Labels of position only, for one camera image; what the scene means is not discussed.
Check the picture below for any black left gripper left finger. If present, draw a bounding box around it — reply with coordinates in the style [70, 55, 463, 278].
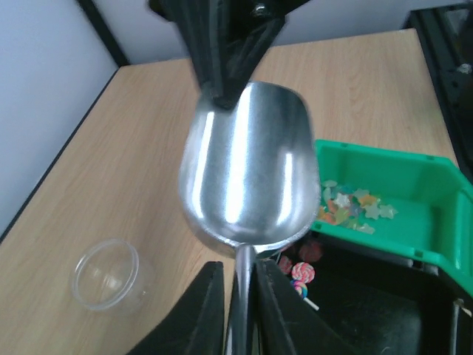
[129, 261, 225, 355]

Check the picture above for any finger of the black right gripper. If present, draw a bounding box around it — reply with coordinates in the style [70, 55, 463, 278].
[148, 0, 304, 109]

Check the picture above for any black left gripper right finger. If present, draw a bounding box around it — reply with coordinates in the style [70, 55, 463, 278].
[256, 260, 342, 354]

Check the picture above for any silver metal scoop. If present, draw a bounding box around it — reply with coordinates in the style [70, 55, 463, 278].
[178, 81, 321, 354]

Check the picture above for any pile of star candies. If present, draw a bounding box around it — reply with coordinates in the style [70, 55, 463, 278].
[317, 180, 398, 234]

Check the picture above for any rainbow swirl lollipop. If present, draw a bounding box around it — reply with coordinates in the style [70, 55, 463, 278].
[290, 280, 319, 311]

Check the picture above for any pink swirl lollipop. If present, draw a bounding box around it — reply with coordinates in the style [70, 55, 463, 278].
[291, 262, 316, 284]

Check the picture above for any black middle bin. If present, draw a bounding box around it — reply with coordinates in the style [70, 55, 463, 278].
[276, 233, 472, 354]

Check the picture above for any clear plastic cup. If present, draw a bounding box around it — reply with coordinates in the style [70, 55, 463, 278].
[70, 239, 154, 315]

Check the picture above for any near green bin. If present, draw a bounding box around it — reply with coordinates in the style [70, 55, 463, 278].
[311, 140, 472, 294]

